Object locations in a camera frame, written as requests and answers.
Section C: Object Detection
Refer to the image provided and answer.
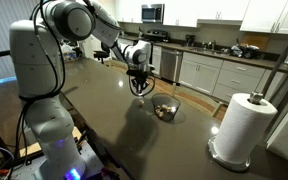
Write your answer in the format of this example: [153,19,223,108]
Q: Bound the stainless steel dishwasher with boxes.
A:
[160,48,183,82]

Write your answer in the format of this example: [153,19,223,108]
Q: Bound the silver paper towel holder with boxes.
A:
[207,91,265,173]

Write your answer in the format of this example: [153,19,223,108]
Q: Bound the wrapped snack on counter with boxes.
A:
[138,99,145,106]

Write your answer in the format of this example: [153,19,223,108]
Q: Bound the black office chair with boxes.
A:
[93,43,110,63]

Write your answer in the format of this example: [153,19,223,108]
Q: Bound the black wire mesh basket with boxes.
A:
[151,93,181,122]

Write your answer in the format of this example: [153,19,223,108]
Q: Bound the stainless steel microwave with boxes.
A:
[141,4,164,23]

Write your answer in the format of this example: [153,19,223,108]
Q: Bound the white paper towel roll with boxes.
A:
[213,92,279,164]

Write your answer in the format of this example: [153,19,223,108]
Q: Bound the white upper kitchen cabinets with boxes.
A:
[114,0,288,34]

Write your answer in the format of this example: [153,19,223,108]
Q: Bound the white lower kitchen cabinets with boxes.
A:
[153,43,273,102]

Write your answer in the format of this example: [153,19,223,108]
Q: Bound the white kitchen cabinets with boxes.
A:
[153,43,273,102]
[114,0,288,34]

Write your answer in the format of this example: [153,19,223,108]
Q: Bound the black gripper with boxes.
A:
[126,70,149,93]

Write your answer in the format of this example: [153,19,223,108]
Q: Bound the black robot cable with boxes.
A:
[13,0,96,168]

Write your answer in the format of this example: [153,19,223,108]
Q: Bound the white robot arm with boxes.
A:
[9,0,151,180]

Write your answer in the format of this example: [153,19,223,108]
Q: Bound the black stove range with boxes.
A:
[145,29,169,42]

